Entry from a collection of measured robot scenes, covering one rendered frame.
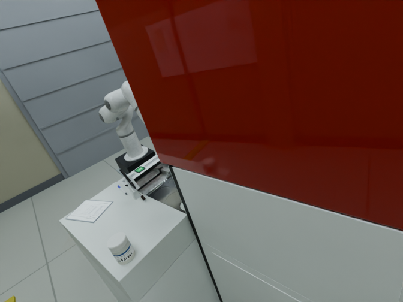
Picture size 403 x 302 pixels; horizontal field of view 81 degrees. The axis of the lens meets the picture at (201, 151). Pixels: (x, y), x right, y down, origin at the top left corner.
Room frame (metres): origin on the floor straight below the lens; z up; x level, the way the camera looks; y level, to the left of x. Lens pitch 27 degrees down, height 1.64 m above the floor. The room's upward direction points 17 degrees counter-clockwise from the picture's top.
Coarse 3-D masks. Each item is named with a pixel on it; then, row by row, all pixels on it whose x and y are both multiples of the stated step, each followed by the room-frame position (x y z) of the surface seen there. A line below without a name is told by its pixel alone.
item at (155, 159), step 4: (156, 156) 1.44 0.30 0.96; (148, 160) 1.42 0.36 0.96; (152, 160) 1.41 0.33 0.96; (156, 160) 1.39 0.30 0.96; (144, 164) 1.38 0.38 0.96; (148, 164) 1.37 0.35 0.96; (152, 164) 1.35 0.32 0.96; (136, 168) 1.36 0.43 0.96; (132, 172) 1.32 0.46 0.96; (140, 172) 1.29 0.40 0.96; (132, 176) 1.28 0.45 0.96; (136, 176) 1.26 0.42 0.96; (120, 180) 1.26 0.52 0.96; (124, 184) 1.21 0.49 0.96
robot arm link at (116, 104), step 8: (112, 96) 1.27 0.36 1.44; (120, 96) 1.27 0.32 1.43; (112, 104) 1.25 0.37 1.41; (120, 104) 1.26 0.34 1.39; (128, 104) 1.30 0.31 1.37; (104, 112) 1.56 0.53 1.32; (112, 112) 1.50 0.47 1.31; (120, 112) 1.45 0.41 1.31; (104, 120) 1.57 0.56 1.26; (112, 120) 1.56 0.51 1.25
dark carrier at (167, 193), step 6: (168, 180) 1.20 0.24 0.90; (162, 186) 1.16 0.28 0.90; (168, 186) 1.14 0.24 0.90; (174, 186) 1.12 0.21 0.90; (156, 192) 1.12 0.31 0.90; (162, 192) 1.10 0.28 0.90; (168, 192) 1.08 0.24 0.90; (174, 192) 1.07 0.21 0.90; (156, 198) 1.06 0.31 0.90; (162, 198) 1.04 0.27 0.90; (168, 198) 1.03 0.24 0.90; (174, 198) 1.02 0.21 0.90; (180, 198) 1.00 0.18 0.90; (168, 204) 0.98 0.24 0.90; (174, 204) 0.97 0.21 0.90; (180, 204) 0.95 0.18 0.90; (180, 210) 0.91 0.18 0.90
